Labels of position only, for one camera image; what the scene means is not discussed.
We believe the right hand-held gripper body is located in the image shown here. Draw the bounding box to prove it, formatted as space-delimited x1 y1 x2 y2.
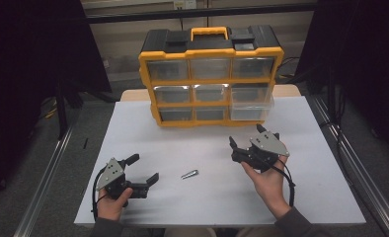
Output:
230 130 291 174

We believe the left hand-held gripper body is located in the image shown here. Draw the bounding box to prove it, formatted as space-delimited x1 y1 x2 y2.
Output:
95 157 149 208

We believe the clear plastic storage drawer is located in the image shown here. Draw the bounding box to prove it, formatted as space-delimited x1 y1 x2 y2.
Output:
229 94 275 121

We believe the small metal screw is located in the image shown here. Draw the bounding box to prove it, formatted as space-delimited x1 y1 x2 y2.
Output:
180 169 199 181

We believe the yellow black drawer organizer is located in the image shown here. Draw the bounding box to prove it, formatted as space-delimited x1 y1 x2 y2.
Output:
137 25 285 129

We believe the person's left hand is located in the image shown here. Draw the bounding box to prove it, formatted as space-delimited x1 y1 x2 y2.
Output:
97 187 134 222

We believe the person's right hand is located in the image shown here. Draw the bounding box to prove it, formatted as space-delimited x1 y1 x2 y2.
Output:
241 154 297 220

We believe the white table mat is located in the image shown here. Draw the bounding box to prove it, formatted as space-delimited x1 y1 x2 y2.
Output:
73 95 367 228

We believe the black metal stand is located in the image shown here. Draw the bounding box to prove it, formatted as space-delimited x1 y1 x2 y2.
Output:
52 77 85 141

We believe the set of clear organizer drawers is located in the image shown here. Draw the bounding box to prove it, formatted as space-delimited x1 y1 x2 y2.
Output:
146 57 276 121

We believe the black curtain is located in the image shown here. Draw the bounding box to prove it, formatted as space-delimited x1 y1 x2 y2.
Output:
0 0 113 206
294 0 389 166

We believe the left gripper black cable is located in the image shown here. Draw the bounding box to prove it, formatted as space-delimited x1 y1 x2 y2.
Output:
90 166 109 222

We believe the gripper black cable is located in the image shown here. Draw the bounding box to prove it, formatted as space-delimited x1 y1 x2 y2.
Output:
90 166 109 222
271 163 297 208

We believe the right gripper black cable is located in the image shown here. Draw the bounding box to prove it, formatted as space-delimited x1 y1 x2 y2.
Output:
271 163 297 208

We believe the black horizontal rail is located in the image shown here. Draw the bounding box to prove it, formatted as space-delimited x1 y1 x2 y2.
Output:
83 2 318 25

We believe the white wall socket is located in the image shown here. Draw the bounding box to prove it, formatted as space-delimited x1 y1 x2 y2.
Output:
173 0 197 10

